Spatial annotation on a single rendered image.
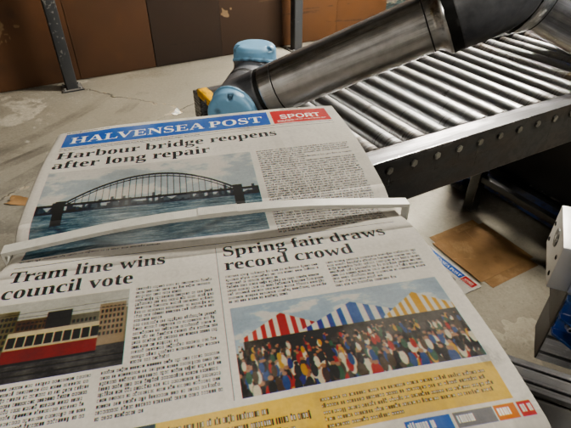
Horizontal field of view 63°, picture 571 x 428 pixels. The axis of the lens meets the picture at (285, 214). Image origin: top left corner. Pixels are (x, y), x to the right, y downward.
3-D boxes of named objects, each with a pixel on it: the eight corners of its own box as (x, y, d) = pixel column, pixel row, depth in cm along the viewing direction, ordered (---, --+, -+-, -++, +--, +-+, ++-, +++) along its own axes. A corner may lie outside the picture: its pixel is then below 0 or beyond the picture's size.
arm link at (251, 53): (268, 58, 73) (270, 122, 80) (281, 37, 82) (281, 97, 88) (220, 55, 74) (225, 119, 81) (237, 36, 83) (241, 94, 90)
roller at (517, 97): (530, 123, 119) (537, 104, 116) (407, 68, 152) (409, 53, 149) (543, 119, 121) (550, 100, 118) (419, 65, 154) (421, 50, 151)
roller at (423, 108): (455, 140, 107) (467, 121, 106) (339, 77, 140) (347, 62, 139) (465, 147, 110) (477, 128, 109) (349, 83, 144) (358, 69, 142)
